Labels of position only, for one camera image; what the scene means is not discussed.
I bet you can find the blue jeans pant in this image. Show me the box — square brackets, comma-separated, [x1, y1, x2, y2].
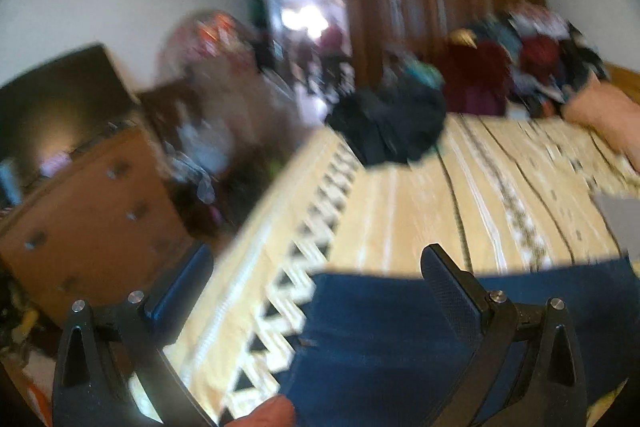
[278, 259, 639, 426]

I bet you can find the wooden drawer dresser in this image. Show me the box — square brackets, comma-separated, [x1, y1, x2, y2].
[1, 128, 193, 325]

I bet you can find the grey folded cloth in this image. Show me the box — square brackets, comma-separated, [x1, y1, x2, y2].
[592, 193, 640, 259]

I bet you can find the yellow patterned bed sheet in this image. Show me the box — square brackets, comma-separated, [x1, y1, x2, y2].
[165, 115, 639, 420]

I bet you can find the black television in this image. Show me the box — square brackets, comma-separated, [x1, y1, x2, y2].
[1, 44, 136, 185]

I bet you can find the pink quilt pillow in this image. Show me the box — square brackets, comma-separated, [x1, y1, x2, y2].
[562, 72, 640, 171]

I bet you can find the black jacket on bed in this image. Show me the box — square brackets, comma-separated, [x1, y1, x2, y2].
[326, 80, 447, 168]

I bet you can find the dark red blanket pile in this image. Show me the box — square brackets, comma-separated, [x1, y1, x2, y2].
[436, 41, 512, 117]

